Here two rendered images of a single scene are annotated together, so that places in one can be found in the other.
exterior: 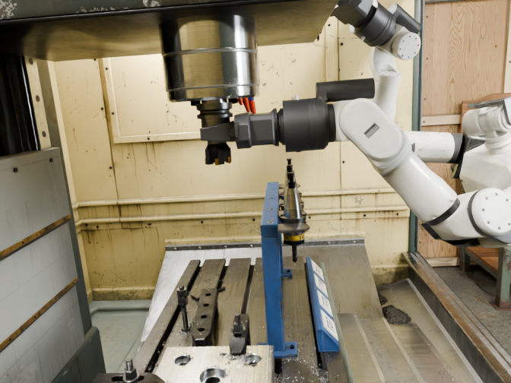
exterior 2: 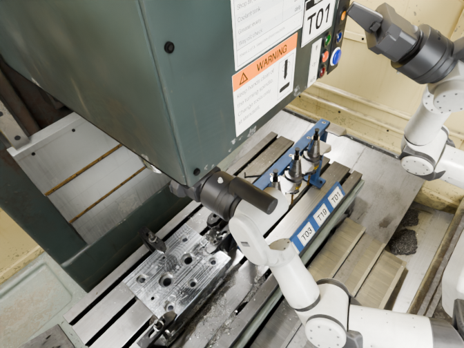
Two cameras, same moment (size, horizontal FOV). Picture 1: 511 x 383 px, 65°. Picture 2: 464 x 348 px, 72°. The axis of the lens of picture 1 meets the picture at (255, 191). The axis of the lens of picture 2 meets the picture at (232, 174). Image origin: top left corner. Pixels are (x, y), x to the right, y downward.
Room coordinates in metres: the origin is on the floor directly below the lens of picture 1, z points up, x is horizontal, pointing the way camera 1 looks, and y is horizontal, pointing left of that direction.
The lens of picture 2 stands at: (0.39, -0.38, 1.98)
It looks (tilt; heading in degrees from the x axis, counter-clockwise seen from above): 47 degrees down; 41
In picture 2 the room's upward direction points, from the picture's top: 6 degrees counter-clockwise
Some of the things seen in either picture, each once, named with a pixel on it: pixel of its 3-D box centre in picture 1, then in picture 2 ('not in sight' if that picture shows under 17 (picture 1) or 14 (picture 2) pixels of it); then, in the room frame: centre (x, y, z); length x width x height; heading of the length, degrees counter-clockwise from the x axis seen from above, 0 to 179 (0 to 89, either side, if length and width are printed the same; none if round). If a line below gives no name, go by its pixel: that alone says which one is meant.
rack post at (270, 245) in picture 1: (273, 295); not in sight; (0.87, -0.03, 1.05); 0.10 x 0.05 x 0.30; 86
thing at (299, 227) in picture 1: (293, 227); not in sight; (0.86, -0.08, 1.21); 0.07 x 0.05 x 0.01; 86
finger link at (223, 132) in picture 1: (218, 133); not in sight; (0.68, 0.06, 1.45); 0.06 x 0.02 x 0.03; 85
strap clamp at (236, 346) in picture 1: (239, 343); (221, 242); (0.80, 0.06, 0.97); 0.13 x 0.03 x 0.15; 176
